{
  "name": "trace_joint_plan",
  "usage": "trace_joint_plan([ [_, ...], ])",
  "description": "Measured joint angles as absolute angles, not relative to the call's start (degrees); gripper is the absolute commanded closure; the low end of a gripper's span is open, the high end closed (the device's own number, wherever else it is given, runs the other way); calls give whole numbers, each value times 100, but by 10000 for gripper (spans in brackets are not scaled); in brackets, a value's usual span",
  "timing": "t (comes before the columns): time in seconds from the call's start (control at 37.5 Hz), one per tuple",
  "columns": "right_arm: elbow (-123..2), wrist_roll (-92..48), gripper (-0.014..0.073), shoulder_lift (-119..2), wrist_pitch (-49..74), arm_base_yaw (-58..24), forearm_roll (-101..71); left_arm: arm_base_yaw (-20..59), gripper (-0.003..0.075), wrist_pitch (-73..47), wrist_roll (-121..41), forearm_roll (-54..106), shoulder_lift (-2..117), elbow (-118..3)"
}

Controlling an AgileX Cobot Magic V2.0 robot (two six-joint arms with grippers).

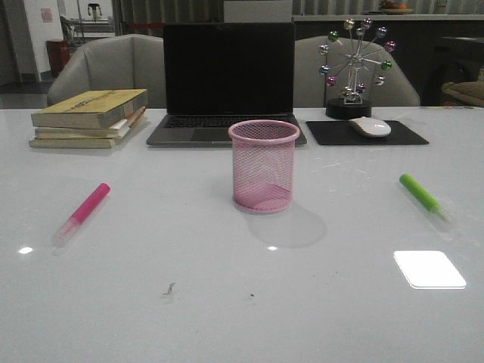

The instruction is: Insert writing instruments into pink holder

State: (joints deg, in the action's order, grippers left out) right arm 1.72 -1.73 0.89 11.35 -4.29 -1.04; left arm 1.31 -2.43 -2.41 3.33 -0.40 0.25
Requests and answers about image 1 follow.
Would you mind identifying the yellow book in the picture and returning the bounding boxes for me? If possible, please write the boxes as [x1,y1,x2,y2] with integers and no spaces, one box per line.
[29,114,146,149]
[31,89,147,129]

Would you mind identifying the white computer mouse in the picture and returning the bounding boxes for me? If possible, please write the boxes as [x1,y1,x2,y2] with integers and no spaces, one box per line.
[349,116,392,138]

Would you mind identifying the fruit bowl on counter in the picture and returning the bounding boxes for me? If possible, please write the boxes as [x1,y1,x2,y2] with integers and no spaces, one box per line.
[379,0,414,15]

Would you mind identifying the top yellow book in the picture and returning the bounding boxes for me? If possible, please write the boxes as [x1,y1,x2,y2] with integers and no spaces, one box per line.
[31,89,147,129]

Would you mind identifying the red bin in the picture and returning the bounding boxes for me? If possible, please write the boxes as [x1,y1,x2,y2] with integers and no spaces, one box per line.
[46,39,70,77]

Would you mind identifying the pink highlighter pen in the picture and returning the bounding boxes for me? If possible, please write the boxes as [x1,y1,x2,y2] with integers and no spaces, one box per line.
[52,183,110,248]

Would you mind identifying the pink mesh pen holder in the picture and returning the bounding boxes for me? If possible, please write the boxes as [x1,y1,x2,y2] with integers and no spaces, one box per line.
[228,119,299,213]

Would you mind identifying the green highlighter pen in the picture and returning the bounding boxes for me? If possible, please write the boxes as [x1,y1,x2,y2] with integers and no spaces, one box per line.
[399,174,454,224]

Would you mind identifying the grey laptop black screen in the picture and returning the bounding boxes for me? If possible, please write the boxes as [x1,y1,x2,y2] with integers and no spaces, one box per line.
[147,23,298,147]

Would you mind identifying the beige cushion at right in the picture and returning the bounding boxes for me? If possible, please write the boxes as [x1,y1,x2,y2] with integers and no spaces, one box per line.
[441,81,483,107]

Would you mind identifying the left grey armchair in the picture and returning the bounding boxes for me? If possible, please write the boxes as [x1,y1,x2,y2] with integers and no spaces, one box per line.
[47,34,166,108]

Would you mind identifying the black mouse pad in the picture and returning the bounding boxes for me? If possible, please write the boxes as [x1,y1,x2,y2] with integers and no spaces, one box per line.
[306,120,429,146]

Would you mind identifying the middle cream book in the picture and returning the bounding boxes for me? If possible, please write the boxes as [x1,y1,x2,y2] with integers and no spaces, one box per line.
[35,107,146,139]

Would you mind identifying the right grey armchair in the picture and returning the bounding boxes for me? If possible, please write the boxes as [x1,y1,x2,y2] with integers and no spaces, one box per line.
[293,36,420,107]

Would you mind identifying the ferris wheel desk toy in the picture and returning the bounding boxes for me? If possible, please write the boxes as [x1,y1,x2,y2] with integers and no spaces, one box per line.
[319,17,392,119]

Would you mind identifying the bottom yellow book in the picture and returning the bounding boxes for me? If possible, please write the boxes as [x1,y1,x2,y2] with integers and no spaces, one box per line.
[29,114,146,149]

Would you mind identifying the grey armchair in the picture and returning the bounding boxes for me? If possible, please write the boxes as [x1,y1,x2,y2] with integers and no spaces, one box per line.
[293,36,420,107]
[47,34,166,108]

